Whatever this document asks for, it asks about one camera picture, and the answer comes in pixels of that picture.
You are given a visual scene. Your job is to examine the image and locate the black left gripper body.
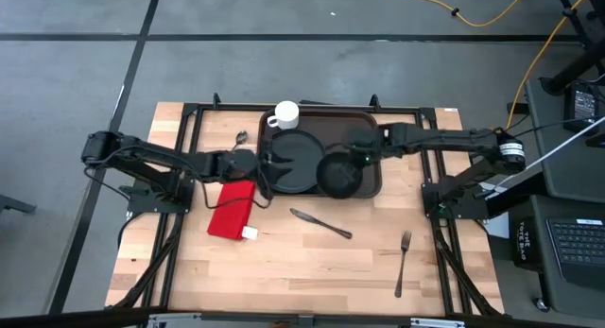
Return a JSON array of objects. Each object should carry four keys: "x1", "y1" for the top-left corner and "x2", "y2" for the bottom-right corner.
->
[{"x1": 217, "y1": 148, "x2": 262, "y2": 183}]

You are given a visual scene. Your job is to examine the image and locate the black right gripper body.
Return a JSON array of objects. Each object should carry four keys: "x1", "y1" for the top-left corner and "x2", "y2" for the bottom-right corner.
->
[{"x1": 340, "y1": 124, "x2": 393, "y2": 159}]

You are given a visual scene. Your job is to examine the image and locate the black bowl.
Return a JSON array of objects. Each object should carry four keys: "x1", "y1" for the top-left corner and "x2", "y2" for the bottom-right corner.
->
[{"x1": 315, "y1": 150, "x2": 365, "y2": 199}]

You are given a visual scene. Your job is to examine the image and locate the black round plate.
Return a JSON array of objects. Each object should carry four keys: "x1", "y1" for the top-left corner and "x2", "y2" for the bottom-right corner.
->
[{"x1": 268, "y1": 129, "x2": 326, "y2": 195}]

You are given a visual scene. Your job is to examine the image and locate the red cloth napkin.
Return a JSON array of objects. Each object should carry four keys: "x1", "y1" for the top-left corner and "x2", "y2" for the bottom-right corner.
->
[{"x1": 206, "y1": 180, "x2": 257, "y2": 242}]

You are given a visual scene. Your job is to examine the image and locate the white mug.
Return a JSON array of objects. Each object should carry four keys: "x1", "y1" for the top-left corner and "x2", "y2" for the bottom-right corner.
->
[{"x1": 267, "y1": 99, "x2": 301, "y2": 131}]

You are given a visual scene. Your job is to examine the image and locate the brown plastic tray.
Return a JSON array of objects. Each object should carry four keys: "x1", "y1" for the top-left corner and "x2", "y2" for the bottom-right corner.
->
[{"x1": 257, "y1": 108, "x2": 383, "y2": 200}]

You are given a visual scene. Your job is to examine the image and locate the dark metal fork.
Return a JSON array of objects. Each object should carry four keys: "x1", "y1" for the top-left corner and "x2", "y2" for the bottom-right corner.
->
[{"x1": 394, "y1": 230, "x2": 413, "y2": 300}]

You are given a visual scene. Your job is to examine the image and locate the black tote bag box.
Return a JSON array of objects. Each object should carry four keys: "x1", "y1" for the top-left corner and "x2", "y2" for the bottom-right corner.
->
[{"x1": 512, "y1": 216, "x2": 545, "y2": 272}]

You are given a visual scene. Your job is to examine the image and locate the dark grey side table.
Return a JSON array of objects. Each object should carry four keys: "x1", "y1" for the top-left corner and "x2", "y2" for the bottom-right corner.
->
[{"x1": 486, "y1": 75, "x2": 605, "y2": 315}]

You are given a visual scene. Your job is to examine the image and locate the black stand legs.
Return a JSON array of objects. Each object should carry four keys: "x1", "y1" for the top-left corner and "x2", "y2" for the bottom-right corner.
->
[{"x1": 541, "y1": 0, "x2": 605, "y2": 95}]

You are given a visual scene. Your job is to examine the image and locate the black rig crossbar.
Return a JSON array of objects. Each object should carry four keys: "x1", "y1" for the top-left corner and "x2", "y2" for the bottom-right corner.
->
[{"x1": 0, "y1": 306, "x2": 605, "y2": 328}]

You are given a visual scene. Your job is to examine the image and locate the black stand foot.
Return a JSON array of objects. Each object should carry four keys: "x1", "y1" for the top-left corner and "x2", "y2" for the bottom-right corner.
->
[{"x1": 0, "y1": 194, "x2": 37, "y2": 216}]

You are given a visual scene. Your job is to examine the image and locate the black keyboard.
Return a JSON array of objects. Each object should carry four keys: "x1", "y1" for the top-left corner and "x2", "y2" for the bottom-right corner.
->
[{"x1": 546, "y1": 217, "x2": 605, "y2": 289}]

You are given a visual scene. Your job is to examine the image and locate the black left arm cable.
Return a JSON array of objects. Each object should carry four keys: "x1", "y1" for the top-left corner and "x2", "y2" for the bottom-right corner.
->
[{"x1": 201, "y1": 174, "x2": 274, "y2": 211}]

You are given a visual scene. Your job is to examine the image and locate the black metal table frame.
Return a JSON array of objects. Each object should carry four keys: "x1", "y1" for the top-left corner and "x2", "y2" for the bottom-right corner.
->
[{"x1": 108, "y1": 94, "x2": 505, "y2": 319}]

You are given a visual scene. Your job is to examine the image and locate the yellow extension cable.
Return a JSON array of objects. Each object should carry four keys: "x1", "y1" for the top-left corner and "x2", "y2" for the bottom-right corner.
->
[{"x1": 388, "y1": 0, "x2": 597, "y2": 130}]

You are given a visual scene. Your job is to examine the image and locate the white cable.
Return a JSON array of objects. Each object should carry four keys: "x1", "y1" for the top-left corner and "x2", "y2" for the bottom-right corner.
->
[{"x1": 491, "y1": 129, "x2": 605, "y2": 187}]

